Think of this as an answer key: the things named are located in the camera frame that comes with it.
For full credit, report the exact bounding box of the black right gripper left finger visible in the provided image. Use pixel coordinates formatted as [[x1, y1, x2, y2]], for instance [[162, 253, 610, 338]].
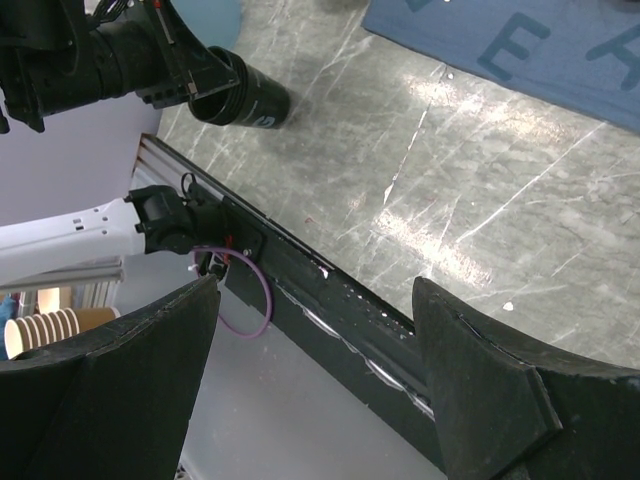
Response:
[[1, 276, 220, 479]]

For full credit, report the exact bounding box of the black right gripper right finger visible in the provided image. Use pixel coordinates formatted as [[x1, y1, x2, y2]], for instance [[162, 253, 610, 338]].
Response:
[[412, 277, 639, 479]]

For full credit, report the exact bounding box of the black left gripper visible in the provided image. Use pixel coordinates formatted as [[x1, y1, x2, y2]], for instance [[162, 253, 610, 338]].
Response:
[[1, 1, 240, 133]]

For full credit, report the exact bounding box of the black takeout coffee cup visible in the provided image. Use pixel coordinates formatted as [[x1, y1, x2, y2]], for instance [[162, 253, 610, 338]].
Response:
[[188, 47, 292, 129]]

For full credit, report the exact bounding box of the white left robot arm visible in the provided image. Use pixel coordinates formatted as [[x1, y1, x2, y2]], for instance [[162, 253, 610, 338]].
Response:
[[1, 1, 239, 283]]

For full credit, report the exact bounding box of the blue straw holder cup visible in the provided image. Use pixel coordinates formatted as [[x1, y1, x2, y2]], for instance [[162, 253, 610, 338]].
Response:
[[172, 0, 242, 50]]

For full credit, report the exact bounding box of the stack of paper cups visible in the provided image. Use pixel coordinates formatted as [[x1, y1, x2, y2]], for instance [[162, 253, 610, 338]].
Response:
[[4, 307, 120, 360]]

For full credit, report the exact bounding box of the blue alphabet cloth mat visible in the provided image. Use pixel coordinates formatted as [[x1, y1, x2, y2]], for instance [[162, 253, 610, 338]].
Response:
[[362, 0, 639, 132]]

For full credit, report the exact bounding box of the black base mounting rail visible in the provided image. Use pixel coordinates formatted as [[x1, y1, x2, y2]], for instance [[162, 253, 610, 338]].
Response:
[[138, 134, 444, 469]]

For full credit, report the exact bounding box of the aluminium frame rail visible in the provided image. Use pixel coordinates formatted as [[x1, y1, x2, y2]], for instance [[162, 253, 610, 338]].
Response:
[[1, 257, 124, 294]]

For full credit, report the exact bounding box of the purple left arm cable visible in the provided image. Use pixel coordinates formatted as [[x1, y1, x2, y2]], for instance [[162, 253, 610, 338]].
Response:
[[192, 244, 276, 341]]

